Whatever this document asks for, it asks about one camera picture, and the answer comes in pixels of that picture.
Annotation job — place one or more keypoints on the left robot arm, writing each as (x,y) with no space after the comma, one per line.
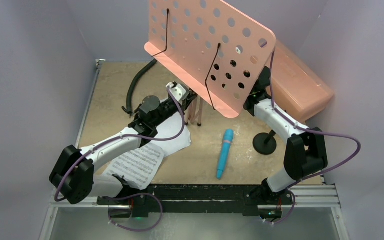
(74,173)

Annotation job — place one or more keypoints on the aluminium frame rail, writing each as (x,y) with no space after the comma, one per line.
(317,215)

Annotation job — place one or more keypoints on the pink perforated music stand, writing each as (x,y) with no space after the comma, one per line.
(212,47)

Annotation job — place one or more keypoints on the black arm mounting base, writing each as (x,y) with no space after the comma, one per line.
(247,200)

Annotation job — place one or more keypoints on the printed sheet music page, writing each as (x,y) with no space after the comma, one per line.
(137,167)

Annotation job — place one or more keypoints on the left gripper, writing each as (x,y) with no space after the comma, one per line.
(186,101)

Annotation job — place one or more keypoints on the black round microphone stand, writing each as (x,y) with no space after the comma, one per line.
(265,143)

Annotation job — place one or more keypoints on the pink plastic storage box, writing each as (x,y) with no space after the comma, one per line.
(297,89)

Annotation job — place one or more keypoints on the black foam tube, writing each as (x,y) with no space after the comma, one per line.
(128,108)

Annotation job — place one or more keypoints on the blue toy microphone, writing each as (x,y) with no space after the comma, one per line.
(224,153)

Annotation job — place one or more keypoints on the blank white paper sheet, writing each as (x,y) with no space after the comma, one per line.
(170,128)

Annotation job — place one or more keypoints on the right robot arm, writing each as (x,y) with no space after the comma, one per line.
(305,152)

